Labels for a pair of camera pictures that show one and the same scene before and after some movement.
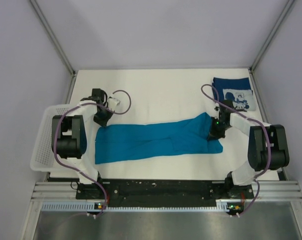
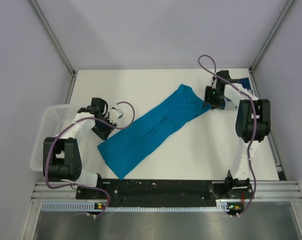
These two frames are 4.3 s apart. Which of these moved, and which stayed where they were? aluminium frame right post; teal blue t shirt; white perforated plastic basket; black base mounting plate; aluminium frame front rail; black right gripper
Moved: teal blue t shirt; black right gripper
Stayed: white perforated plastic basket; aluminium frame right post; black base mounting plate; aluminium frame front rail
